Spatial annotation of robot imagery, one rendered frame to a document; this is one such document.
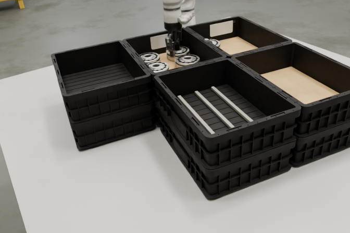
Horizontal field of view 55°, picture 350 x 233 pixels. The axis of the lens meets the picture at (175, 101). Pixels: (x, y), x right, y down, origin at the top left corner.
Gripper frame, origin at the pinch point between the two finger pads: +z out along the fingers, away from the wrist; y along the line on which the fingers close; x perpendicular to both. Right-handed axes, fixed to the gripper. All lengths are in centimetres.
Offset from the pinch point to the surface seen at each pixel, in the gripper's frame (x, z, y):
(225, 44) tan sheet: 17.2, 3.6, -21.6
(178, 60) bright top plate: 4.3, 0.7, 6.6
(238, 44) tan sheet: 23.3, 3.6, -22.3
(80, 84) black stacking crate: -28.6, 3.6, 31.0
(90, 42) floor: -189, 87, -193
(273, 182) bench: 50, 16, 50
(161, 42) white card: -8.3, -1.6, -5.0
